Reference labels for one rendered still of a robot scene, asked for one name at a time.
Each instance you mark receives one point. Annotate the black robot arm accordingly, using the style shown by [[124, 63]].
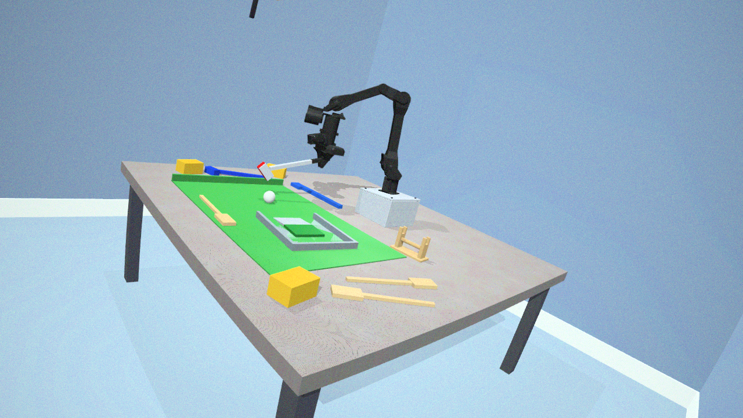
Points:
[[389, 160]]

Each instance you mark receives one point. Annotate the yellow block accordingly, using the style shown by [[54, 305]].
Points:
[[278, 173], [293, 286], [188, 166]]

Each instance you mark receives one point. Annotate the green flat mat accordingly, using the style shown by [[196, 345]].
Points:
[[241, 201]]

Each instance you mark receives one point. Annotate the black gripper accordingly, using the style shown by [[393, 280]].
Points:
[[326, 152]]

